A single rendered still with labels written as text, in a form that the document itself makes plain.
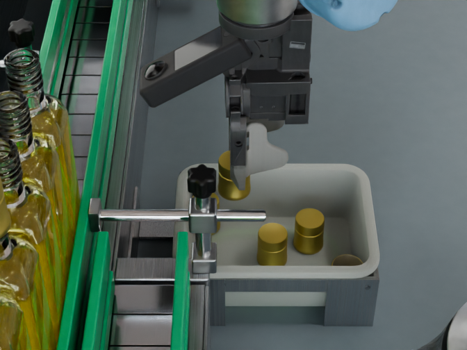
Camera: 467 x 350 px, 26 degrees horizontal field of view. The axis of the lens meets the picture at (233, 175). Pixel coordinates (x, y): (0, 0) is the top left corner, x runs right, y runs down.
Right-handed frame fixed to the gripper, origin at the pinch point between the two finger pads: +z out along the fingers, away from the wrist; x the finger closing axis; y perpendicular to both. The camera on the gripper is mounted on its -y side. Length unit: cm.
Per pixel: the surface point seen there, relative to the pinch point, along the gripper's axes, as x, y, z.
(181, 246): -15.9, -5.4, -4.7
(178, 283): -20.3, -5.6, -4.7
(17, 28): 13.1, -23.2, -9.2
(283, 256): -1.0, 5.6, 13.3
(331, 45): 45, 16, 17
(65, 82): 20.3, -20.1, 3.8
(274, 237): -0.6, 4.6, 10.5
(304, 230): 0.9, 8.1, 10.9
